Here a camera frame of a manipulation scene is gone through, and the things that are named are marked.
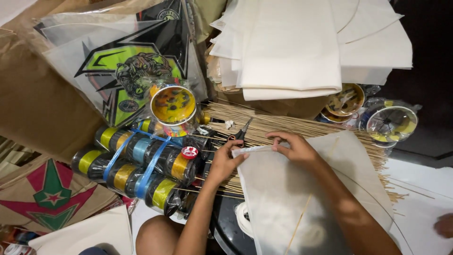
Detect strapped bundle of string spools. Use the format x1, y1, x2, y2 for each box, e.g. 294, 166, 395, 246
71, 120, 214, 217

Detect bagged black green printed kites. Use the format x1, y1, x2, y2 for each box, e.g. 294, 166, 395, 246
34, 0, 209, 129

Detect coil of white string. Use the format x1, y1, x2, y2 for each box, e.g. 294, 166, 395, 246
234, 201, 255, 238

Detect yellow printed spool in plastic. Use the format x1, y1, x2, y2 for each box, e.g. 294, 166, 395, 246
148, 82, 199, 138

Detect white paper sheets with sticks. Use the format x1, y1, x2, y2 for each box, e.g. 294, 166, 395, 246
382, 157, 453, 255

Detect brown paper sheet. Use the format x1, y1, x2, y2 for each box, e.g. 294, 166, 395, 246
0, 0, 167, 164

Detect stack of white paper kites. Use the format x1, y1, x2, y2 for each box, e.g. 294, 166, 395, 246
207, 0, 414, 102

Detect yellow brown printed string spool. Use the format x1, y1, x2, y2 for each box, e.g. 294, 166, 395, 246
319, 83, 366, 125

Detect stack of brown paper kites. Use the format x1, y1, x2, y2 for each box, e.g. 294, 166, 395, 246
0, 136, 42, 179

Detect person's bare leg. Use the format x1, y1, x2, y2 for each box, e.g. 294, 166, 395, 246
135, 215, 214, 255

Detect white folded paper sheet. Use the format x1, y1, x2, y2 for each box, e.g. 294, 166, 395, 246
28, 205, 134, 255

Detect black-handled scissors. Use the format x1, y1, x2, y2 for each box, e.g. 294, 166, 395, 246
226, 117, 254, 148

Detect bundle of thin bamboo sticks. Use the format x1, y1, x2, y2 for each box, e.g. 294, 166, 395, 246
191, 101, 408, 205

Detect white paper kite with stick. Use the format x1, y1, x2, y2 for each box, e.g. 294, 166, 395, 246
232, 130, 395, 255

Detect person's right hand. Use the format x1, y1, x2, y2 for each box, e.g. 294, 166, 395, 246
265, 131, 321, 170

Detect red white bottle cap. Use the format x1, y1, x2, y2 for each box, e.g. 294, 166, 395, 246
181, 146, 199, 160

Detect clear yellow spool in plastic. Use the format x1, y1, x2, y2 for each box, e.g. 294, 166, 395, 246
358, 98, 422, 149

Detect brown kite with star print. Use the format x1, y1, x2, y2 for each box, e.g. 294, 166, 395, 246
0, 155, 122, 235

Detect person's left hand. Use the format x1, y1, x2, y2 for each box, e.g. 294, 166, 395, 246
207, 139, 250, 187

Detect pile of packaged colourful items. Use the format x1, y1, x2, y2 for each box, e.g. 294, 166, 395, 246
0, 225, 38, 255

